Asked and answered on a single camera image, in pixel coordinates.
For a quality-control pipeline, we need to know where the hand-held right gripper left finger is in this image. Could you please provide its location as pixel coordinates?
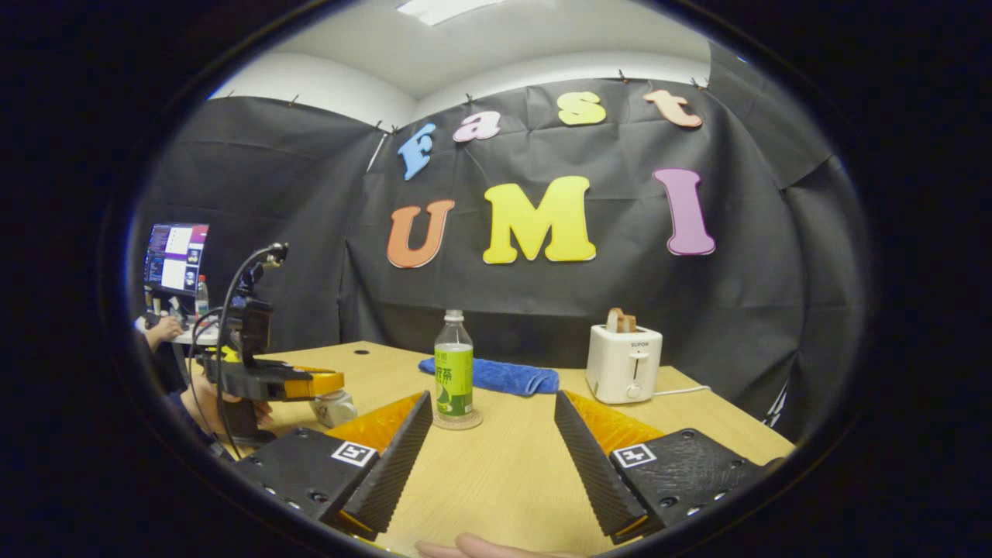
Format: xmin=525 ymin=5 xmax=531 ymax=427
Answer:
xmin=232 ymin=390 xmax=435 ymax=541

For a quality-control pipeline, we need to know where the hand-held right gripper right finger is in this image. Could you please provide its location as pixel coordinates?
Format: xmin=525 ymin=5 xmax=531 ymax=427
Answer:
xmin=553 ymin=389 xmax=784 ymax=545

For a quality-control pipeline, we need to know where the white ceramic teacup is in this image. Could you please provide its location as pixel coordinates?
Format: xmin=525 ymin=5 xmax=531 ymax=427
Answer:
xmin=310 ymin=390 xmax=359 ymax=429

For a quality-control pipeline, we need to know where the round brown coaster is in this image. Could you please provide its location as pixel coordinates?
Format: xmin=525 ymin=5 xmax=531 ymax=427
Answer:
xmin=432 ymin=409 xmax=484 ymax=431

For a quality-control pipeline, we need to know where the green label water bottle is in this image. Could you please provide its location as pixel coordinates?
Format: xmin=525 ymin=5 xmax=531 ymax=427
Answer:
xmin=433 ymin=309 xmax=474 ymax=419

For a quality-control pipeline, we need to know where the white side table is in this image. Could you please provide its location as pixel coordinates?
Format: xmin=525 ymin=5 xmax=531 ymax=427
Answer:
xmin=167 ymin=318 xmax=222 ymax=347

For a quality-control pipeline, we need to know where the computer monitor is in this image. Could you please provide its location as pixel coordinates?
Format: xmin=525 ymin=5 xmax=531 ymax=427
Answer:
xmin=143 ymin=223 xmax=210 ymax=295

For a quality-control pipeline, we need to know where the white toaster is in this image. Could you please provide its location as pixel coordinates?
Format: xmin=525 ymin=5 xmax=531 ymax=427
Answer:
xmin=586 ymin=324 xmax=664 ymax=405

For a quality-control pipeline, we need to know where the black backdrop cloth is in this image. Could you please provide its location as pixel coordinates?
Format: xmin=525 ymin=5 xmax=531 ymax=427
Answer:
xmin=128 ymin=43 xmax=869 ymax=435

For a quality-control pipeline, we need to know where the blue folded towel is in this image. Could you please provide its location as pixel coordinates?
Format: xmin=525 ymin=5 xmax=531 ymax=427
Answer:
xmin=418 ymin=356 xmax=560 ymax=397

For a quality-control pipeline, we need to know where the ceiling light panel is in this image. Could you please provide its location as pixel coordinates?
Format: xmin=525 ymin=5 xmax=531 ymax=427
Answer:
xmin=397 ymin=0 xmax=505 ymax=26

